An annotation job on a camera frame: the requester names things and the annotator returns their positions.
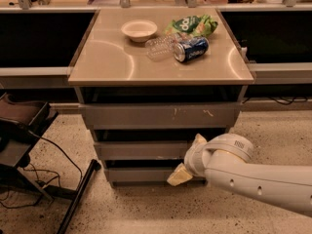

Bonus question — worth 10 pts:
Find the grey drawer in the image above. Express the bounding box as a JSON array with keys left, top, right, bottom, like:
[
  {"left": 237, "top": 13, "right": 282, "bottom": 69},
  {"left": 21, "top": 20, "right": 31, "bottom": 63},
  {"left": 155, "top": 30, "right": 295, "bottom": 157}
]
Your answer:
[
  {"left": 91, "top": 128, "right": 228, "bottom": 161},
  {"left": 102, "top": 159, "right": 216, "bottom": 184},
  {"left": 79, "top": 102, "right": 240, "bottom": 130}
]

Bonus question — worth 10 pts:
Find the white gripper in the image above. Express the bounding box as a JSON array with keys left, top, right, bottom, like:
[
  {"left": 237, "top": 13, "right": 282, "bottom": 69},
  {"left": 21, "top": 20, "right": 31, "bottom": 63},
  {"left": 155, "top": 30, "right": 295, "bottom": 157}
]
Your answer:
[{"left": 167, "top": 134, "right": 208, "bottom": 186}]

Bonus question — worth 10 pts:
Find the blue soda can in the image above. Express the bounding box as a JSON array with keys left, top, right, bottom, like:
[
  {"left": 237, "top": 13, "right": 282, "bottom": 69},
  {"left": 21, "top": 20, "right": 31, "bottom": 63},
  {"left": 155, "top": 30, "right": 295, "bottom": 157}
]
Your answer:
[{"left": 174, "top": 37, "right": 209, "bottom": 62}]

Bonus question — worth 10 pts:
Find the grey top drawer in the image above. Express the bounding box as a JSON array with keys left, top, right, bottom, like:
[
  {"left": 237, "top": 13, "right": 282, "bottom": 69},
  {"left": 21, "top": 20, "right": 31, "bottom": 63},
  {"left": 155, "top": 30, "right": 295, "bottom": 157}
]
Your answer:
[{"left": 79, "top": 102, "right": 240, "bottom": 130}]

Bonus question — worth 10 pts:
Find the grey drawer cabinet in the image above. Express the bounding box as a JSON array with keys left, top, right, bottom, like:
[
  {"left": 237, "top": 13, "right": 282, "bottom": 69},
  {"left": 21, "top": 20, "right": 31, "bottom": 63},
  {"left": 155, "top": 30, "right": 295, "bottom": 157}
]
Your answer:
[{"left": 67, "top": 6, "right": 255, "bottom": 189}]

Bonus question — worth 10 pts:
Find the grey bottom drawer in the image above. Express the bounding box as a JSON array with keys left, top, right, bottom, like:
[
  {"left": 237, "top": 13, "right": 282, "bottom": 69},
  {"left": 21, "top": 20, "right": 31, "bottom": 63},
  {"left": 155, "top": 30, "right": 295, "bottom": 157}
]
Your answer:
[{"left": 102, "top": 159, "right": 216, "bottom": 184}]

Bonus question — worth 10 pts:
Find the white bowl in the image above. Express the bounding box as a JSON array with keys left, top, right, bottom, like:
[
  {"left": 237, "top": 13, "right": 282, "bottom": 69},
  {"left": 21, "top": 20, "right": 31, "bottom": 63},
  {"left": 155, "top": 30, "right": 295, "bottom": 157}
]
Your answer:
[{"left": 121, "top": 19, "right": 158, "bottom": 43}]

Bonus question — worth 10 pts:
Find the grey counter frame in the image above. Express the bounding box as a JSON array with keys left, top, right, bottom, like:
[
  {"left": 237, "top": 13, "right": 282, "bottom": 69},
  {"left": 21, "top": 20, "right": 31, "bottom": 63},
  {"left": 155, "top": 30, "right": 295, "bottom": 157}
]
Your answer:
[
  {"left": 218, "top": 6, "right": 312, "bottom": 85},
  {"left": 0, "top": 8, "right": 98, "bottom": 88}
]

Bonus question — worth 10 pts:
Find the grey right counter frame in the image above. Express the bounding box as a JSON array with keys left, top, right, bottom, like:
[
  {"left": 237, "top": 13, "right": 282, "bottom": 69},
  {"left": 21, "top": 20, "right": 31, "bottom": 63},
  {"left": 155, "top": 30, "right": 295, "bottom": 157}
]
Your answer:
[{"left": 218, "top": 6, "right": 312, "bottom": 85}]

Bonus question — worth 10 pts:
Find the black cart with tray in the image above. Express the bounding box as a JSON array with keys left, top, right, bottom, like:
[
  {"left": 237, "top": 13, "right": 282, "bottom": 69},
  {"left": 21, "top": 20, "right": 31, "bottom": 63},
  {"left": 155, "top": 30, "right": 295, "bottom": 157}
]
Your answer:
[{"left": 0, "top": 94, "right": 101, "bottom": 234}]

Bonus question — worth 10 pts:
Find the black cable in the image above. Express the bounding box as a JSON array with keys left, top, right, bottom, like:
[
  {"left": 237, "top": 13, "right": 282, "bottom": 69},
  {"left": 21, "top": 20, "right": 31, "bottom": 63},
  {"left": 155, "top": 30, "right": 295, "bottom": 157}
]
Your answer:
[{"left": 0, "top": 127, "right": 85, "bottom": 211}]

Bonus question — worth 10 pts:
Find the clear plastic bottle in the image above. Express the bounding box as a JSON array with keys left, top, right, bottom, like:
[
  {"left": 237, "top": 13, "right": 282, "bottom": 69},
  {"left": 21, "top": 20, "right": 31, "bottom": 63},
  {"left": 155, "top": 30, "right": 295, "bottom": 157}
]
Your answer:
[{"left": 145, "top": 33, "right": 189, "bottom": 61}]

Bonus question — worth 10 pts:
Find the green chip bag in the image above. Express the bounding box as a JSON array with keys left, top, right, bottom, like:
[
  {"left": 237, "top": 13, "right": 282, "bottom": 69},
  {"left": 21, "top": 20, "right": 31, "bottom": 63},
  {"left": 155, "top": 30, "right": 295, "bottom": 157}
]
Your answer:
[{"left": 164, "top": 15, "right": 218, "bottom": 37}]

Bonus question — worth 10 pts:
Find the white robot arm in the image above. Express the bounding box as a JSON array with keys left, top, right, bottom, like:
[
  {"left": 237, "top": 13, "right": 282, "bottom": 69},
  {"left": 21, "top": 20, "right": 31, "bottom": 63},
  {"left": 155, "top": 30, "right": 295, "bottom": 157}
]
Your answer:
[{"left": 167, "top": 134, "right": 312, "bottom": 216}]

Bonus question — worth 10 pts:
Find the grey left counter frame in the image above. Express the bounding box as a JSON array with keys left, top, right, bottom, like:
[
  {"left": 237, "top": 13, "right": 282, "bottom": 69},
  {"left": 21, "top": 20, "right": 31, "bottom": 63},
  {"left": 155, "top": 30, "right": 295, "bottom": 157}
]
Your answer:
[{"left": 0, "top": 8, "right": 98, "bottom": 88}]

